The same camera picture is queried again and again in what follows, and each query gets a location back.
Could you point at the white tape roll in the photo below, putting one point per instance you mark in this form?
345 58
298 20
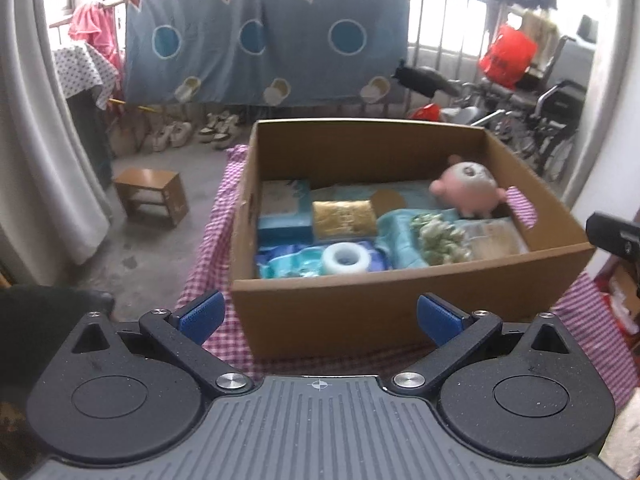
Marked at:
345 258

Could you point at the wheelchair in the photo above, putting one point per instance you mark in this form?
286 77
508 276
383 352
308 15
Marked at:
539 119

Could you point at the grey curtain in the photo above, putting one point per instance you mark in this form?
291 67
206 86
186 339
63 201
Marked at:
54 213

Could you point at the polka dot cloth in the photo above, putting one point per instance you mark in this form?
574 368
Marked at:
81 68

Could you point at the small wooden stool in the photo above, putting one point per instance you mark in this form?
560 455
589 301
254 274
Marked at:
136 187

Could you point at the pink checkered tablecloth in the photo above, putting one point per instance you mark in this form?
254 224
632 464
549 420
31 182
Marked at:
582 309

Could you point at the brown cardboard box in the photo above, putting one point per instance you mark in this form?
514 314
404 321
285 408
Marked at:
351 315

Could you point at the blue patterned hanging blanket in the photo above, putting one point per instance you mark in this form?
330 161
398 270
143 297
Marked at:
264 52

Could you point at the yellow sponge pack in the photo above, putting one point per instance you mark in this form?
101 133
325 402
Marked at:
343 219

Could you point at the white pink plush toy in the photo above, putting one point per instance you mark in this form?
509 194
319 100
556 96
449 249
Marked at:
469 188

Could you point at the pink hanging garment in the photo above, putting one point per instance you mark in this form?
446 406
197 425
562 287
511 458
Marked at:
95 24

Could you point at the green white scrunchie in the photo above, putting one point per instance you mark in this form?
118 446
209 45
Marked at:
439 241

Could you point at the teal tissue box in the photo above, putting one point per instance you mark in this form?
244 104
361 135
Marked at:
285 215

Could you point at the red plastic bag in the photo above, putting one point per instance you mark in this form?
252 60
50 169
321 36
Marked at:
508 57

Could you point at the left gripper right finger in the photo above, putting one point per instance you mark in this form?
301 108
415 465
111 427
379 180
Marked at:
460 337

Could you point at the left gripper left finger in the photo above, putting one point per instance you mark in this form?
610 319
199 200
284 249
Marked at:
178 337

